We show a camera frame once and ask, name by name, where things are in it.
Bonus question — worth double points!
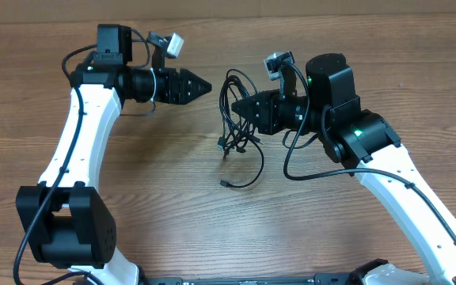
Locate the thin black cable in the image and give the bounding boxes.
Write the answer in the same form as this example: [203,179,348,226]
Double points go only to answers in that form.
[218,68,265,189]

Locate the black cable silver plug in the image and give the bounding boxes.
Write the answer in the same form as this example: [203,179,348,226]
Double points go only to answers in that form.
[219,83,260,158]

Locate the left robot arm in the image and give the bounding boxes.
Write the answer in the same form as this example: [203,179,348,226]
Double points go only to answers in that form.
[16,24,211,284]

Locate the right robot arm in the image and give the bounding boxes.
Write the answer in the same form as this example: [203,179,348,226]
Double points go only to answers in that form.
[232,53,456,284]

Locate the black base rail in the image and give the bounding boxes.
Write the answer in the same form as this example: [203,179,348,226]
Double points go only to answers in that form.
[139,273,363,285]

